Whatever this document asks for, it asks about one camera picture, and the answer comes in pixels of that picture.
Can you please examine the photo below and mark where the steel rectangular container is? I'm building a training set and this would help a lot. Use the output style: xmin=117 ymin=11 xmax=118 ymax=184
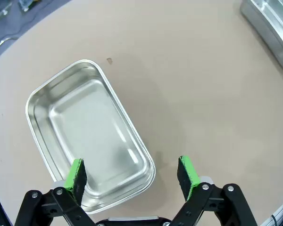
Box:
xmin=25 ymin=59 xmax=156 ymax=214
xmin=240 ymin=0 xmax=283 ymax=71

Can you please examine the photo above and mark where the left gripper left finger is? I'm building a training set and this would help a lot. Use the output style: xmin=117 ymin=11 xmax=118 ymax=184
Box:
xmin=14 ymin=159 xmax=95 ymax=226

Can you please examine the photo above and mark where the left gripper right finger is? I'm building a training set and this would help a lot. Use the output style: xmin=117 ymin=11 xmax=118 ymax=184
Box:
xmin=171 ymin=155 xmax=258 ymax=226

